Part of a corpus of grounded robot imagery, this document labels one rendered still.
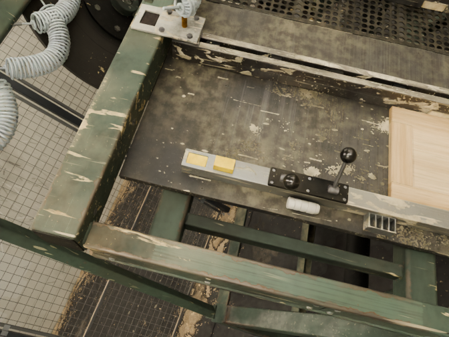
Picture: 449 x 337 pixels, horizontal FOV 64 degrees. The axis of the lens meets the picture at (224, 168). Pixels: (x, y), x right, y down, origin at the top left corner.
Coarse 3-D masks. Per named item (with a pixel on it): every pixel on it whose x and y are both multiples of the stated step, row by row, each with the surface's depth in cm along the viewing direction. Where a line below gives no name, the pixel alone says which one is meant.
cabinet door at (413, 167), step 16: (400, 112) 106; (416, 112) 106; (400, 128) 103; (416, 128) 104; (432, 128) 104; (448, 128) 105; (400, 144) 101; (416, 144) 102; (432, 144) 102; (448, 144) 103; (400, 160) 98; (416, 160) 99; (432, 160) 100; (448, 160) 100; (400, 176) 96; (416, 176) 97; (432, 176) 97; (448, 176) 98; (400, 192) 94; (416, 192) 94; (432, 192) 95; (448, 192) 96; (448, 208) 93
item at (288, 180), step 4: (284, 176) 89; (288, 176) 78; (292, 176) 78; (296, 176) 78; (280, 180) 89; (284, 180) 78; (288, 180) 78; (292, 180) 77; (296, 180) 77; (284, 184) 78; (288, 184) 78; (292, 184) 77; (296, 184) 77; (288, 188) 78; (292, 188) 78; (296, 188) 78
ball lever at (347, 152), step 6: (342, 150) 83; (348, 150) 82; (354, 150) 82; (342, 156) 82; (348, 156) 82; (354, 156) 82; (348, 162) 83; (342, 168) 85; (336, 180) 87; (330, 186) 88; (336, 186) 88; (330, 192) 88; (336, 192) 88
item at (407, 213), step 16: (208, 160) 91; (208, 176) 92; (224, 176) 90; (240, 176) 90; (256, 176) 90; (272, 192) 92; (288, 192) 90; (352, 192) 90; (368, 192) 91; (336, 208) 92; (352, 208) 90; (368, 208) 89; (384, 208) 89; (400, 208) 90; (416, 208) 90; (432, 208) 90; (400, 224) 92; (416, 224) 90; (432, 224) 88; (448, 224) 89
